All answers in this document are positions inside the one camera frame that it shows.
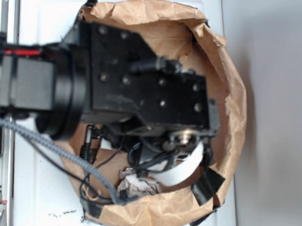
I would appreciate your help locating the brown paper bag bin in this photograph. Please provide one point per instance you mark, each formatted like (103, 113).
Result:
(180, 32)

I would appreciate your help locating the aluminium frame rail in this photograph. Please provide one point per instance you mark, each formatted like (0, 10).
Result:
(9, 23)

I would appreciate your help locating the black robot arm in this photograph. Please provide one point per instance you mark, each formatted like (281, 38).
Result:
(48, 82)

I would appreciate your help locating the white paper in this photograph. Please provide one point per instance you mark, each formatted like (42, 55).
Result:
(131, 185)

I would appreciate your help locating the white curved plastic strip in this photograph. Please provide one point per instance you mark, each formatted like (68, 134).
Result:
(182, 171)

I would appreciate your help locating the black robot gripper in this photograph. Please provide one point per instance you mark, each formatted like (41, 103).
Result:
(134, 92)

